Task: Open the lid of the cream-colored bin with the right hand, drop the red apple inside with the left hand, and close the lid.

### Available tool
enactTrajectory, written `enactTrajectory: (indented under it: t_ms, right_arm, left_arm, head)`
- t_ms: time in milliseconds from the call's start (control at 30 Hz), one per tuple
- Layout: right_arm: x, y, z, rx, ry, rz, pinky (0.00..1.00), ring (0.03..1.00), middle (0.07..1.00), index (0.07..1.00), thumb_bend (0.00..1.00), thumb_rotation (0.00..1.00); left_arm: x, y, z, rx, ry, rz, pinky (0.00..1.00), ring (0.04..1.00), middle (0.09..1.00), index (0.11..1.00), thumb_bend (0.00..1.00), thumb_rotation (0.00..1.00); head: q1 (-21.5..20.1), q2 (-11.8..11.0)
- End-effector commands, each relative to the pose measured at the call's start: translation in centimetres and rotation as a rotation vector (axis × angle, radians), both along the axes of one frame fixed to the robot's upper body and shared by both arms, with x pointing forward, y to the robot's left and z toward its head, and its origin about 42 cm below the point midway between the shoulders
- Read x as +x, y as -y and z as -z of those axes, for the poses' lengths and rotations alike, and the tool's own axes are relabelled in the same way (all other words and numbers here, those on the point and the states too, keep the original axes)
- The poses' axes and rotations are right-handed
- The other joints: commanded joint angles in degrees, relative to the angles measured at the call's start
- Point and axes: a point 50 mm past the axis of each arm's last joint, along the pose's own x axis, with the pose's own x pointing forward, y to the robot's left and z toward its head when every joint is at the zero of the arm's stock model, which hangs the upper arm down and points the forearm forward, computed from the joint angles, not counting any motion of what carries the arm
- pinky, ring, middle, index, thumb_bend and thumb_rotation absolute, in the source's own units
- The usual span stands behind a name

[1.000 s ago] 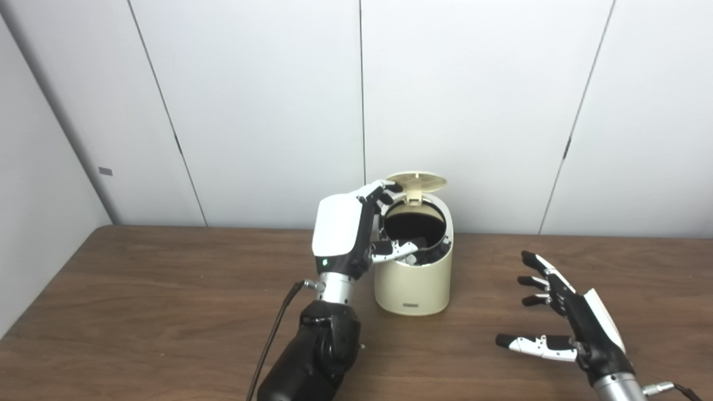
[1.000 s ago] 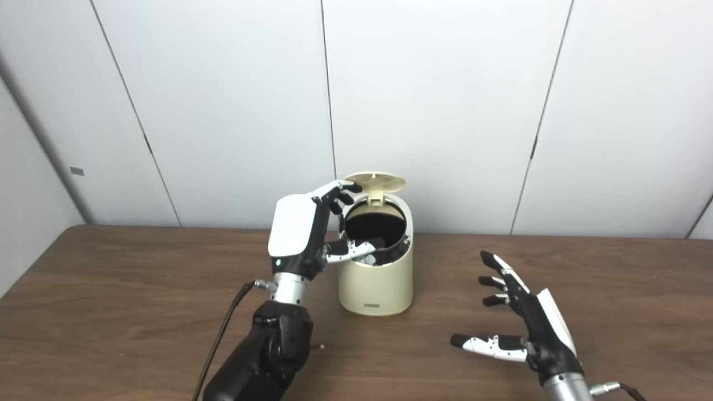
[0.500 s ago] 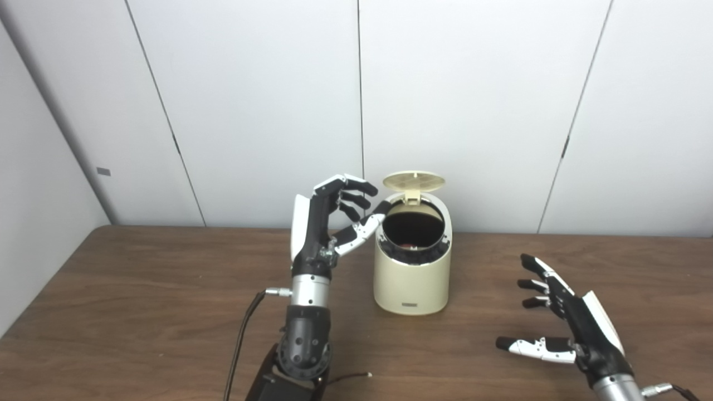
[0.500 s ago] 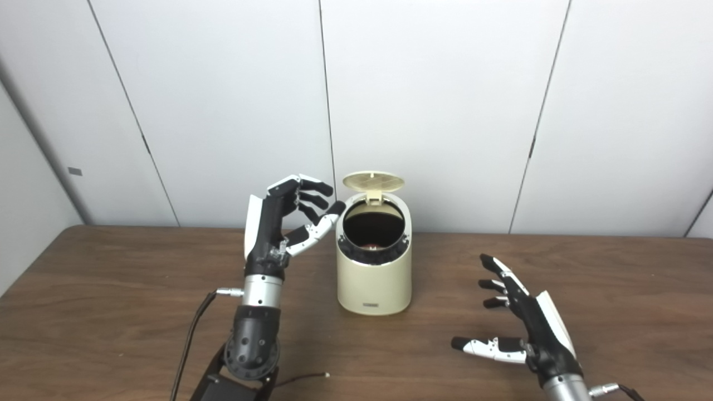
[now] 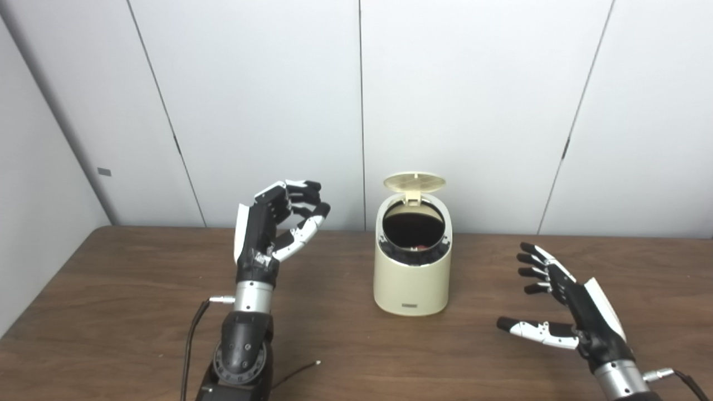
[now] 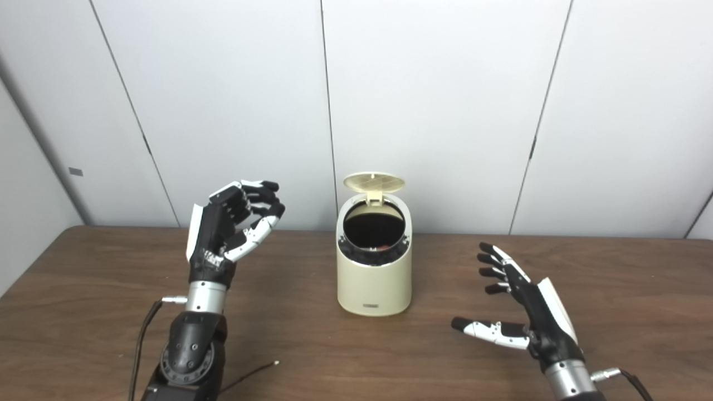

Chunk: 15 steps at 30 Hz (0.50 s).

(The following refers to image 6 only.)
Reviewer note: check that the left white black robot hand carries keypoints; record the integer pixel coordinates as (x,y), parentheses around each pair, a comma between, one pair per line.
(209,245)

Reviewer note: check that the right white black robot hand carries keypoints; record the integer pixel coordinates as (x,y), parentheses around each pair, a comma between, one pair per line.
(543,323)

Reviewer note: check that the cream-colored round bin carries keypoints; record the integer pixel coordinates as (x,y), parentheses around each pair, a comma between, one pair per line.
(374,287)

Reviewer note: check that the red apple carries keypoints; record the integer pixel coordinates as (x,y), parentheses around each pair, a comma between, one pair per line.
(384,247)

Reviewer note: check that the cream round bin lid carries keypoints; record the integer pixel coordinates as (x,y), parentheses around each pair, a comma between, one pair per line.
(374,181)

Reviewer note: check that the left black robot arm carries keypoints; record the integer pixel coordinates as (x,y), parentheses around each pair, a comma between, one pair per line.
(192,345)

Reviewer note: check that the small gray wall label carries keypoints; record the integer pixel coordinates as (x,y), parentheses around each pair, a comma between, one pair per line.
(76,171)

